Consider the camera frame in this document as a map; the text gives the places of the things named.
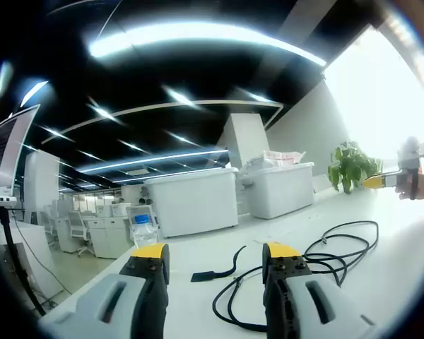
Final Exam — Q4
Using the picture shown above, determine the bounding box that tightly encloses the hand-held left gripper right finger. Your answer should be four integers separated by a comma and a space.
261, 242, 375, 339

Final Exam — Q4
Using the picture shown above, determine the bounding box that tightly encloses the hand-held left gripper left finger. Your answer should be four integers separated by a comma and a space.
38, 242, 170, 339

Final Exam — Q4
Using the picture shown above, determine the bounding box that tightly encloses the black data cable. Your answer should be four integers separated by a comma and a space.
211, 220, 379, 333

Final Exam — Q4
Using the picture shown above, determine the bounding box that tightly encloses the black Velcro strap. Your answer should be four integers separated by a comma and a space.
192, 245, 247, 283

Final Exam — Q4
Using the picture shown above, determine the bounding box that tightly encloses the white desktop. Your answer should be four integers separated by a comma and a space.
38, 183, 424, 339

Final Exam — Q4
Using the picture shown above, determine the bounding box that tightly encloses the green potted plant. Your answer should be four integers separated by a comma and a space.
327, 141, 383, 194

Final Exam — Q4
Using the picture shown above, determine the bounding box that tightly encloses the clear water bottle blue cap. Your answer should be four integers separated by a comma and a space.
130, 214, 160, 250

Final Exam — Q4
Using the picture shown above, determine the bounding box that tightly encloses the white office chair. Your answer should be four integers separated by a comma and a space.
67, 210, 93, 257

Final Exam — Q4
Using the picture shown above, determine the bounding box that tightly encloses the white storage bin with bag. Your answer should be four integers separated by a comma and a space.
245, 161, 315, 220

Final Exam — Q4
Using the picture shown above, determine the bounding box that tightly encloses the white plastic bag red print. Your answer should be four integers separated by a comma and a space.
263, 150, 307, 166

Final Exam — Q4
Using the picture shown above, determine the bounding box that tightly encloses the white side cabinet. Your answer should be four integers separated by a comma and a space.
0, 224, 63, 297

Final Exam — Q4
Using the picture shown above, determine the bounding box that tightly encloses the black stand pole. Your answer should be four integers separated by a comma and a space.
0, 208, 47, 317

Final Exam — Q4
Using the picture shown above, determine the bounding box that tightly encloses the silver laptop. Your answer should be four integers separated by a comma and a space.
0, 104, 42, 209

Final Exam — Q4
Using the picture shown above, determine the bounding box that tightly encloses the long ceiling light strip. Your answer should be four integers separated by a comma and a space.
88, 26, 328, 68

